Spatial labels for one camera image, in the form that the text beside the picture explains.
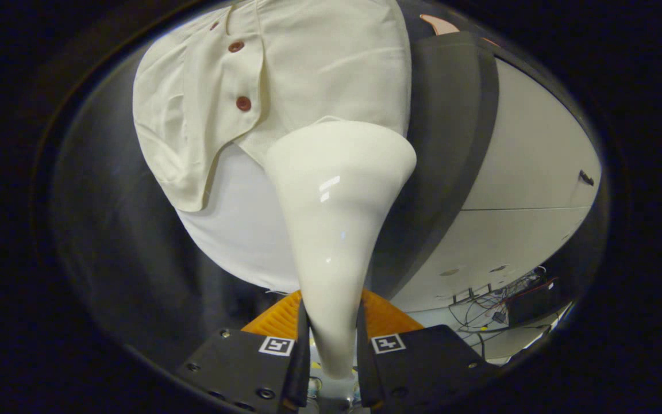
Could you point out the cream button shirt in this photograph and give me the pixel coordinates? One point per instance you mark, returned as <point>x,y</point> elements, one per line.
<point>319,69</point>

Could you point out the black power box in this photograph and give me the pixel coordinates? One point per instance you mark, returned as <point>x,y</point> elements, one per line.
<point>535,305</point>

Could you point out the grey and white cabinet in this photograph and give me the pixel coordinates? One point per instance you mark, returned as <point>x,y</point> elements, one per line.
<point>515,172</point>

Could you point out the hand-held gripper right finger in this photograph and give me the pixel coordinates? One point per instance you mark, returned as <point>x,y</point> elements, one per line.
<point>365,374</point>

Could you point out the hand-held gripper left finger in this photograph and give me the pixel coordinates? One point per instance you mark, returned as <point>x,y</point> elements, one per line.
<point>302,374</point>

